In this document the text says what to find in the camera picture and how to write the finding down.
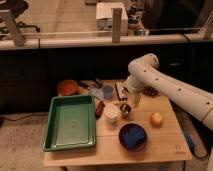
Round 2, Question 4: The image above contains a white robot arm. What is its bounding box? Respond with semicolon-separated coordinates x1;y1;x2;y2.
125;53;213;131

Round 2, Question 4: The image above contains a green plastic tray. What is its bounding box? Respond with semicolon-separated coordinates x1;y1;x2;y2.
43;95;96;152

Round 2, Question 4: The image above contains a white paper cup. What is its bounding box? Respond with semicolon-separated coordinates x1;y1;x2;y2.
104;104;120;123

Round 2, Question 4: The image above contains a dark brown grape bunch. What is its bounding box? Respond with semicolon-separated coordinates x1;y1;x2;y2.
143;87;158;97

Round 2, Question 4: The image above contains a brown oblong object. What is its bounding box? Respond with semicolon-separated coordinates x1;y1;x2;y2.
95;101;105;119

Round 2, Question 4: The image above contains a white cardboard box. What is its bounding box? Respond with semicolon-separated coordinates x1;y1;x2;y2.
96;2;128;36

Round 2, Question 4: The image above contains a dark purple bowl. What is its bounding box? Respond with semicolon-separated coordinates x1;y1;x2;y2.
119;123;148;152

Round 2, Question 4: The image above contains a blue sponge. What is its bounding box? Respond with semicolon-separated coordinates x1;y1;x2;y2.
123;126;145;148

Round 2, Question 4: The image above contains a light blue plastic cup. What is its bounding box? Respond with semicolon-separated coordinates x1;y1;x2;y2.
103;85;113;99

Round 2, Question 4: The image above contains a small metal cup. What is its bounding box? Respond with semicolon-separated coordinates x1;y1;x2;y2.
120;104;131;118

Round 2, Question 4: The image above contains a yellow-red apple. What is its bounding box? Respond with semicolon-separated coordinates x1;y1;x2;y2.
150;113;163;127

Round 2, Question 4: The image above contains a blue device on floor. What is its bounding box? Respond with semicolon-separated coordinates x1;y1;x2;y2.
184;132;195;149

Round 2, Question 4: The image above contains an orange-brown bowl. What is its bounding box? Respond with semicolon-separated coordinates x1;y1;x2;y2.
57;80;78;96

